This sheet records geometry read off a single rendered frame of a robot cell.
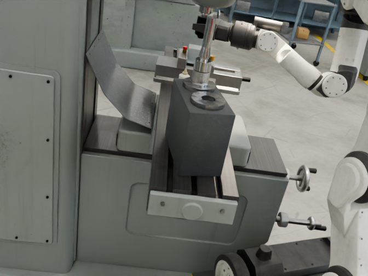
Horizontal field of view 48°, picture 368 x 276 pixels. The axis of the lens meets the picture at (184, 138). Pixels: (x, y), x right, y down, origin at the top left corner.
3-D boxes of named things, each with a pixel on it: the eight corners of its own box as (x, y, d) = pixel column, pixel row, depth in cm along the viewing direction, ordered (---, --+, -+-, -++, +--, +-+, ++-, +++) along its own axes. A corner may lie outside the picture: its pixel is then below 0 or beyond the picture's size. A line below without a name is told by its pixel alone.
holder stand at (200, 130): (202, 136, 128) (214, 76, 119) (221, 177, 110) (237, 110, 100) (164, 134, 125) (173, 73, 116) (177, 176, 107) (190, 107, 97)
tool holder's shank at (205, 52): (208, 58, 110) (217, 17, 105) (210, 62, 108) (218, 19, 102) (197, 57, 110) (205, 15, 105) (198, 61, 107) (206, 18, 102)
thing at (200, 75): (206, 80, 114) (210, 61, 112) (208, 87, 110) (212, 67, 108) (190, 79, 114) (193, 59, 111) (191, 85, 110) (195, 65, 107)
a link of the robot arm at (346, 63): (348, 97, 144) (363, 32, 138) (356, 102, 131) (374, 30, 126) (314, 91, 145) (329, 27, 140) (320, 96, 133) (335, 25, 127)
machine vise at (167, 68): (236, 82, 176) (242, 57, 171) (239, 95, 163) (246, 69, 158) (156, 69, 174) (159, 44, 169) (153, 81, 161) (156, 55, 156)
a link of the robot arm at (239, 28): (217, 11, 145) (250, 19, 143) (212, 38, 149) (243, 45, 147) (210, 18, 134) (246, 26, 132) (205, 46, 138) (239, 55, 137)
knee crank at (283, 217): (322, 225, 172) (327, 214, 169) (327, 235, 167) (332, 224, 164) (272, 219, 170) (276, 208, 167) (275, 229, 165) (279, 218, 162)
